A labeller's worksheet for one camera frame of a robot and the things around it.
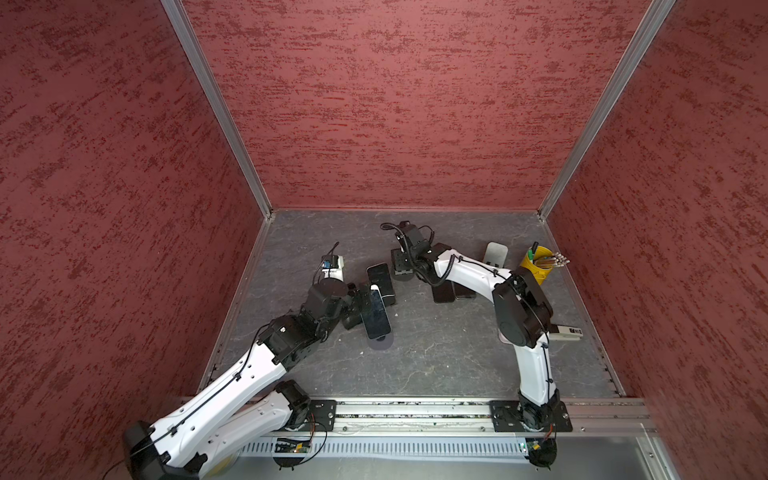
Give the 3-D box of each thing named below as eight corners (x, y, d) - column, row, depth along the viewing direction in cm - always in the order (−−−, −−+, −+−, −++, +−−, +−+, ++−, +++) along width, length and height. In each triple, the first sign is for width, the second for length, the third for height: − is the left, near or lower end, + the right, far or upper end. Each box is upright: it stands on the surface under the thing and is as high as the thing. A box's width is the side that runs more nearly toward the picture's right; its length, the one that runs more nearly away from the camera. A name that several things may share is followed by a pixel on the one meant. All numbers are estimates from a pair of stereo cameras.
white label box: (550, 340, 90) (557, 334, 86) (546, 331, 92) (553, 325, 88) (577, 341, 90) (586, 335, 86) (574, 331, 92) (582, 325, 88)
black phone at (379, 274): (375, 309, 95) (373, 289, 85) (369, 287, 100) (367, 266, 90) (393, 304, 96) (394, 284, 86) (387, 283, 101) (386, 262, 91)
